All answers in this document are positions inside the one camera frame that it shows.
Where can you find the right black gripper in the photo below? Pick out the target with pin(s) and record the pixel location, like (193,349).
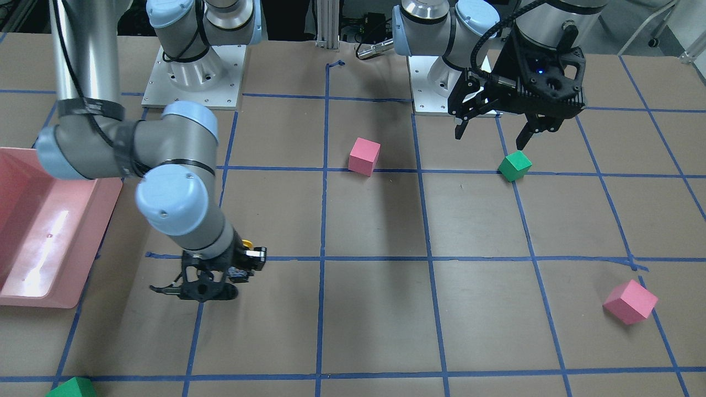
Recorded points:
(234,262)

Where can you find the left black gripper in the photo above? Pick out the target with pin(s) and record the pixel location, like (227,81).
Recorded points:
(506,62)

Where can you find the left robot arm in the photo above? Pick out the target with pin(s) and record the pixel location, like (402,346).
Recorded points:
(469,35)

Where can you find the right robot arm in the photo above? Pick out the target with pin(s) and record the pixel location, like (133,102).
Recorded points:
(175,155)

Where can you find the pink cube near left arm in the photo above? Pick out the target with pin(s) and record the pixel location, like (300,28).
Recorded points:
(630,302)

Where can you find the green cube centre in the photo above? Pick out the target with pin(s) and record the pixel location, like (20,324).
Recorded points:
(514,166)

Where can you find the pink cube centre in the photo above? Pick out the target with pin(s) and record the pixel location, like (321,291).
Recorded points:
(364,156)

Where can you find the pink plastic bin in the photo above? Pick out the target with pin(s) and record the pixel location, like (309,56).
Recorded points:
(51,230)

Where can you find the green cube near bin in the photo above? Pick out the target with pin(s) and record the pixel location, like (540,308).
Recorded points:
(74,387)

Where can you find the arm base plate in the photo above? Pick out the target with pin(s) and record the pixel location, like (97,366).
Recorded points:
(431,82)
(213,81)

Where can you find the aluminium frame post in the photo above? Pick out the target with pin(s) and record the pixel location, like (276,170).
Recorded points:
(327,24)

